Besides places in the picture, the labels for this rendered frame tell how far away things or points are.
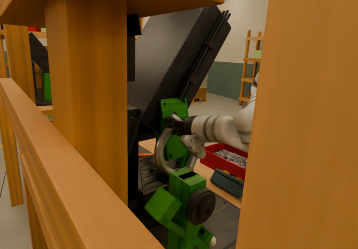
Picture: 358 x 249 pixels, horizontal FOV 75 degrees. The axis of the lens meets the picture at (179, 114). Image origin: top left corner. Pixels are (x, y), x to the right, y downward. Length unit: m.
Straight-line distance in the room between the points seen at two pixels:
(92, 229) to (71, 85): 0.21
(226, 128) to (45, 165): 0.38
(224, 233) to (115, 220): 0.60
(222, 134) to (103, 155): 0.28
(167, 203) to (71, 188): 0.24
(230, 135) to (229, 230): 0.36
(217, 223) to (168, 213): 0.37
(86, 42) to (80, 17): 0.03
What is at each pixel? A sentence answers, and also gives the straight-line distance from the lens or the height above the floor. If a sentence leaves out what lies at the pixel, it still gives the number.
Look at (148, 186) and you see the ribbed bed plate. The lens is 0.80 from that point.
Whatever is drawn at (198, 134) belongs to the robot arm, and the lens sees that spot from 0.62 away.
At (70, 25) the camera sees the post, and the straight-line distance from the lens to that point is 0.37.
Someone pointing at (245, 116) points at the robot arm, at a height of 1.30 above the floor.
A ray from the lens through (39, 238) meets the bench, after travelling 1.75.
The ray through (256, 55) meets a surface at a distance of 7.12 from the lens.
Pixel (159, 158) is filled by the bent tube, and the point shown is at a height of 1.11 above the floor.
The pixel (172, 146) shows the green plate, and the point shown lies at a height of 1.11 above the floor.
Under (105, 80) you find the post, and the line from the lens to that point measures 0.38.
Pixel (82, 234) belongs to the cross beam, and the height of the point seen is 1.27.
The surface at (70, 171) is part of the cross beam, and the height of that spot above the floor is 1.27.
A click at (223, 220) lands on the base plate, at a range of 0.86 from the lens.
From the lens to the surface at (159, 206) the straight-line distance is 0.50.
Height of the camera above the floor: 1.42
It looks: 14 degrees down
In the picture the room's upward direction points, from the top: 3 degrees clockwise
